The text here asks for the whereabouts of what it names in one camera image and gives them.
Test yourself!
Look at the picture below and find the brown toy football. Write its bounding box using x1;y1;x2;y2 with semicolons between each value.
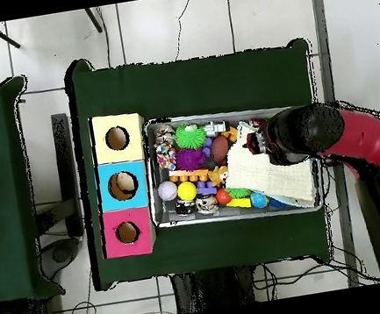
207;133;233;165

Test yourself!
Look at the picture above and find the wooden box with three holes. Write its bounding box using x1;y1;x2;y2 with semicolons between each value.
82;109;166;261

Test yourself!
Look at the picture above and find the grey round stand base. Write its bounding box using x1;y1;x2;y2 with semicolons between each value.
37;235;86;282

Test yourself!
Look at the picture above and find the orange red ball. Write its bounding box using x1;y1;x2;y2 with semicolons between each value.
214;186;233;207

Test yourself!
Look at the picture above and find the black tripod leg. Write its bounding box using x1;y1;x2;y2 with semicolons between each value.
83;5;104;35
0;18;22;52

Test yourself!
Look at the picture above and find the cream yellow waffle cloth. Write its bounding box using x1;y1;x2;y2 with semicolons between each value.
215;111;320;218

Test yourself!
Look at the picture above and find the purple spiky ball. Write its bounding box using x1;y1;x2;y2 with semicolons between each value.
173;145;209;174

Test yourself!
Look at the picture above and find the green spiky ball with eyes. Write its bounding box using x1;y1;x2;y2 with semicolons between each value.
173;121;209;153

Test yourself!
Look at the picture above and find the yellow smooth ball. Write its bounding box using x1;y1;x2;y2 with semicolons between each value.
175;179;199;203

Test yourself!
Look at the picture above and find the pale lavender ball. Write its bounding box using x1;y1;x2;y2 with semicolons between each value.
156;179;181;203

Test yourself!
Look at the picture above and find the dark green tablecloth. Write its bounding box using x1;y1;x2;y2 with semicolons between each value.
59;23;342;293

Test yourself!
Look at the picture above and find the mint green waffle cloth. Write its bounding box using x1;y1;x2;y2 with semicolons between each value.
237;111;319;218

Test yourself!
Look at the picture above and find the shallow wire mesh bin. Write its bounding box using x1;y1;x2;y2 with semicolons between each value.
136;94;329;237

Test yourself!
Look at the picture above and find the small brown teddy bear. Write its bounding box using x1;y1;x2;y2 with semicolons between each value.
207;163;232;188

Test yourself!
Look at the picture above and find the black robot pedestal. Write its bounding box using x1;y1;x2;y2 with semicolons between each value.
169;261;260;314

